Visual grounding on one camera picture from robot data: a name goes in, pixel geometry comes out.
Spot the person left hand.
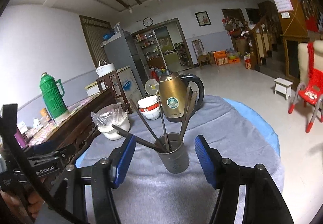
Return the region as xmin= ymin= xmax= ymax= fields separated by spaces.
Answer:
xmin=1 ymin=189 xmax=45 ymax=221

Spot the dark grey utensil holder cup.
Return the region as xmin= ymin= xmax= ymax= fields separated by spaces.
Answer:
xmin=157 ymin=133 xmax=189 ymax=174

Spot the purple thermos bottle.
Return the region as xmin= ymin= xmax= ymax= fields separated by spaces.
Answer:
xmin=15 ymin=127 xmax=26 ymax=148

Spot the carved dark wooden sideboard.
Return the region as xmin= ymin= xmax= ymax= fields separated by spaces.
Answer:
xmin=26 ymin=88 xmax=116 ymax=156

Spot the white pot with plastic bag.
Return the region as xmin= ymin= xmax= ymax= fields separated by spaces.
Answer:
xmin=91 ymin=104 xmax=130 ymax=140

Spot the orange cup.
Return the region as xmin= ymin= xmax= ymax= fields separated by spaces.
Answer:
xmin=40 ymin=107 xmax=51 ymax=122

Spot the grey table cloth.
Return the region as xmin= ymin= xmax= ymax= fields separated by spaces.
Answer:
xmin=80 ymin=95 xmax=285 ymax=224

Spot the red white bowl stack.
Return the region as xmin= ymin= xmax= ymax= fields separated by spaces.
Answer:
xmin=137 ymin=96 xmax=160 ymax=120

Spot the blue table cover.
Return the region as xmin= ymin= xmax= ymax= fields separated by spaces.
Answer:
xmin=76 ymin=95 xmax=282 ymax=174

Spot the small yellow desk fan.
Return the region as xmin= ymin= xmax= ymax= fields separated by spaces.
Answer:
xmin=145 ymin=79 xmax=159 ymax=96

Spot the green thermos flask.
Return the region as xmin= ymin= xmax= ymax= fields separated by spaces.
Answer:
xmin=39 ymin=73 xmax=68 ymax=119

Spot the white chest freezer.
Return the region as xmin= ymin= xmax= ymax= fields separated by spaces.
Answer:
xmin=84 ymin=66 xmax=145 ymax=103

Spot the gold electric kettle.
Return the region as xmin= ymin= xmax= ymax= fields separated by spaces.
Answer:
xmin=159 ymin=69 xmax=205 ymax=122

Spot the dark wooden chair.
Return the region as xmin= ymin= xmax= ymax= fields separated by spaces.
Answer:
xmin=96 ymin=70 xmax=132 ymax=114

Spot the white lidded bucket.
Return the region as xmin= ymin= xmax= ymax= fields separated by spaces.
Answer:
xmin=96 ymin=59 xmax=115 ymax=77

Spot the orange cardboard box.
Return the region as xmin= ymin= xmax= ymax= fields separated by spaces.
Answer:
xmin=213 ymin=50 xmax=228 ymax=66

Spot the grey refrigerator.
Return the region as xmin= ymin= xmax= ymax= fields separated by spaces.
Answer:
xmin=103 ymin=30 xmax=150 ymax=97

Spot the small white stool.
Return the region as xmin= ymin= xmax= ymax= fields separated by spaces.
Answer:
xmin=274 ymin=77 xmax=293 ymax=100

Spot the red plastic child chair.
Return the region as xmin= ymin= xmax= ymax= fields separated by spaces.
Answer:
xmin=288 ymin=68 xmax=323 ymax=134

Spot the wooden stair railing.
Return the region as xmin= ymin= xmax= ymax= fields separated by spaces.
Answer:
xmin=245 ymin=15 xmax=273 ymax=71

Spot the beige sofa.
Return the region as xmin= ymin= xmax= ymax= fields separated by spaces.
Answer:
xmin=297 ymin=40 xmax=323 ymax=93

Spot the wooden chair by wall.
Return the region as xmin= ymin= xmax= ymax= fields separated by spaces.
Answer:
xmin=192 ymin=39 xmax=211 ymax=68

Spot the round wall clock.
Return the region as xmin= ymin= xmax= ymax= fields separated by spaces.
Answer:
xmin=142 ymin=17 xmax=153 ymax=27

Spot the framed wall picture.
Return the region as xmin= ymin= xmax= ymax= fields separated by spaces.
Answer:
xmin=195 ymin=11 xmax=211 ymax=26

